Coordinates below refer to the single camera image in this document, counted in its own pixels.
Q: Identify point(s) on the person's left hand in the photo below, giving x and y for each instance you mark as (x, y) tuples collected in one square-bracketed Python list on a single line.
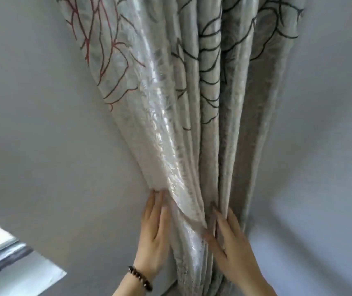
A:
[(153, 243)]

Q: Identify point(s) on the person's right hand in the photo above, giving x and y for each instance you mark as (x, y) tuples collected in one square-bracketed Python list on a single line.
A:
[(237, 258)]

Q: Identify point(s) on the person's left fingers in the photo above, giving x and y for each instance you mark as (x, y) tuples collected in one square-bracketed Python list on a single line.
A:
[(154, 212)]

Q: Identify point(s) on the person's right thumb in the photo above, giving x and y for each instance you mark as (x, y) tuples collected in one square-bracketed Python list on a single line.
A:
[(214, 243)]

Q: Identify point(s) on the grey branch-patterned curtain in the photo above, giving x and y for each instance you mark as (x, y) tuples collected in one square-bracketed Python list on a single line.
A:
[(194, 104)]

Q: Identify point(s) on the person's left forearm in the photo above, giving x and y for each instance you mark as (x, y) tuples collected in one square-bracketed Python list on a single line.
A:
[(129, 288)]

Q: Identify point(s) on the person's right forearm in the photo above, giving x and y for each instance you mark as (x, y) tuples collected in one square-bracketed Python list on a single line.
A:
[(264, 290)]

